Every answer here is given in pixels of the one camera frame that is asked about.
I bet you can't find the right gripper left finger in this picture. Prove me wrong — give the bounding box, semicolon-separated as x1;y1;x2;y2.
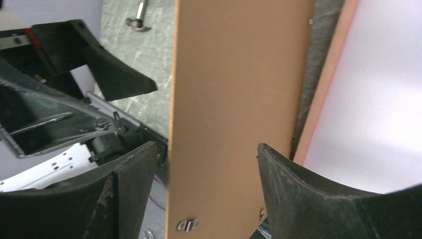
0;141;157;239

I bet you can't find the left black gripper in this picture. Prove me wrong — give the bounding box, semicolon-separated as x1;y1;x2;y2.
0;19;158;158

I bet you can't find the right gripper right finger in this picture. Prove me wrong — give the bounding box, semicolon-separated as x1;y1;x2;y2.
257;143;422;239

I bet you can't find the white photo sheet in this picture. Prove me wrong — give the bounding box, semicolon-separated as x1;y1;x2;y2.
303;0;422;193

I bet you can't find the brown backing board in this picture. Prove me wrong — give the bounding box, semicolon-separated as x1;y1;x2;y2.
166;0;315;239

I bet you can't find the orange wooden picture frame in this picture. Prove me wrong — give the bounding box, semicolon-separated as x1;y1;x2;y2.
291;0;358;165

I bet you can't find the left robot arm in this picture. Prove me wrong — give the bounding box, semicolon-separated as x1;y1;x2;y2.
0;19;166;194

